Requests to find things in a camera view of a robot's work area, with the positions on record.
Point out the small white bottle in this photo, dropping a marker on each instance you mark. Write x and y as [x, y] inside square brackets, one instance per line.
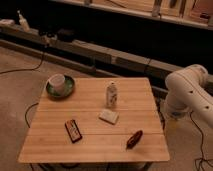
[111, 95]

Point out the green plate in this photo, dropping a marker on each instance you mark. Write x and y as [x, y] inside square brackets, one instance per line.
[69, 87]

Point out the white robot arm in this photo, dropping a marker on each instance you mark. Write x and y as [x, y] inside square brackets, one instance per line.
[186, 91]

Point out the white sponge block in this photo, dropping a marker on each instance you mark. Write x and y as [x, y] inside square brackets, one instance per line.
[109, 116]

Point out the white spray bottle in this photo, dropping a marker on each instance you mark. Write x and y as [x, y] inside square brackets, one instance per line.
[23, 22]

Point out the dark red brown object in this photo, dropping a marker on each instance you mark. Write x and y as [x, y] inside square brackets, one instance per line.
[133, 140]

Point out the dark red rectangular box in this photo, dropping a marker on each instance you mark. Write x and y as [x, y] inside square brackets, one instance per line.
[73, 131]

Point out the white cup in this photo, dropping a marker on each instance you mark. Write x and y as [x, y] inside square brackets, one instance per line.
[57, 81]

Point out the black device on ledge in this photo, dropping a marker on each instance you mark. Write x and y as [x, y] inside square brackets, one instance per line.
[66, 35]

